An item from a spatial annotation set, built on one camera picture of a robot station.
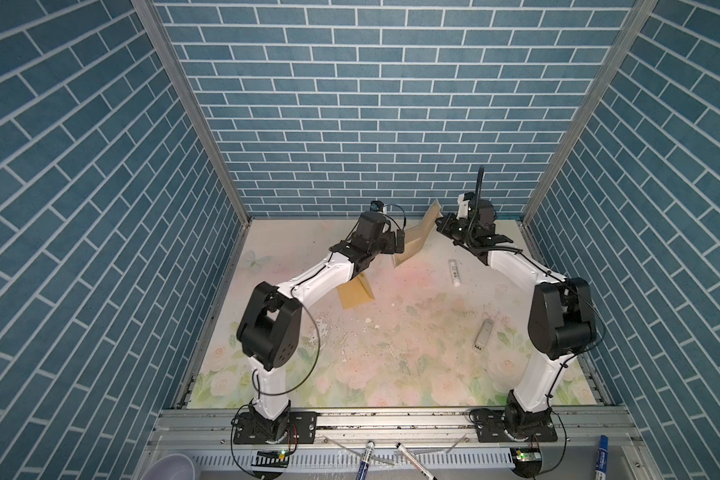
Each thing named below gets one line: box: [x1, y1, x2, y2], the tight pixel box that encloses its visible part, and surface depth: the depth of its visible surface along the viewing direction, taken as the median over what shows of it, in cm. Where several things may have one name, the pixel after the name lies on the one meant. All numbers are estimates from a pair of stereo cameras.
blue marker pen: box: [356, 440, 375, 480], surface depth 69 cm
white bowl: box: [140, 453, 196, 480], surface depth 65 cm
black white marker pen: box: [396, 442, 438, 480], surface depth 70 cm
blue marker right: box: [594, 434, 609, 480], surface depth 70 cm
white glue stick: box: [448, 259, 462, 287], surface depth 104 cm
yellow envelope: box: [337, 272, 375, 309], surface depth 101 cm
